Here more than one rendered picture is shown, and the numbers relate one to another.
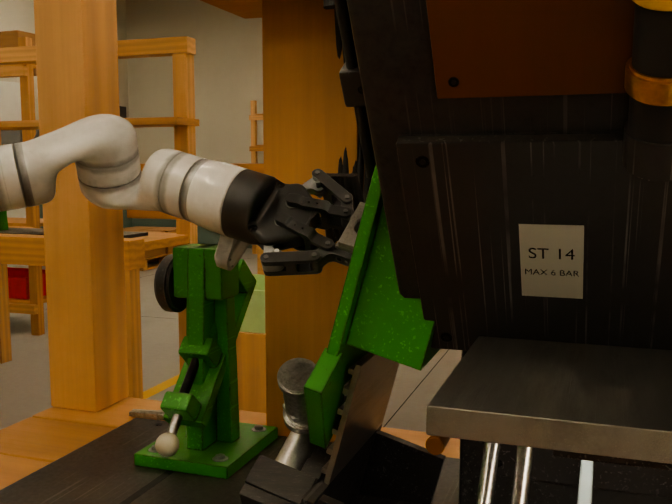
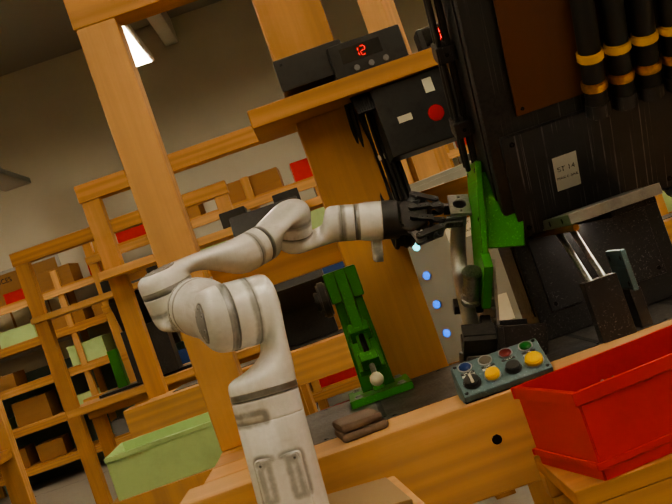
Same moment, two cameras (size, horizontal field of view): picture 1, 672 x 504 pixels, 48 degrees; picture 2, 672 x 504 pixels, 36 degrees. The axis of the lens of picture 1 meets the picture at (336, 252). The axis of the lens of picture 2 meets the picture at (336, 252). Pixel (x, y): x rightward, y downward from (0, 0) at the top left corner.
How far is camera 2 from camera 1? 1.34 m
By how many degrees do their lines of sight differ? 22
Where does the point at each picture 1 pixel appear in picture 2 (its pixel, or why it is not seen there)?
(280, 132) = (335, 198)
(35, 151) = (270, 226)
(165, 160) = (338, 209)
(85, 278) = not seen: hidden behind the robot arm
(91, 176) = (296, 233)
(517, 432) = (600, 209)
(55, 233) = not seen: hidden behind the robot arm
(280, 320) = (374, 314)
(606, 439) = (627, 199)
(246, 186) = (390, 206)
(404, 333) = (512, 231)
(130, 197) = (319, 239)
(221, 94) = not seen: outside the picture
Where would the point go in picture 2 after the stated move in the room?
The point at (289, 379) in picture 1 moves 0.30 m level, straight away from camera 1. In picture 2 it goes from (470, 273) to (397, 292)
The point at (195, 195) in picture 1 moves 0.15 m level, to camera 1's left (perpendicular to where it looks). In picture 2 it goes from (365, 220) to (293, 243)
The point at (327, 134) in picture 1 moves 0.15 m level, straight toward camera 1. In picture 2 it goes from (366, 189) to (392, 175)
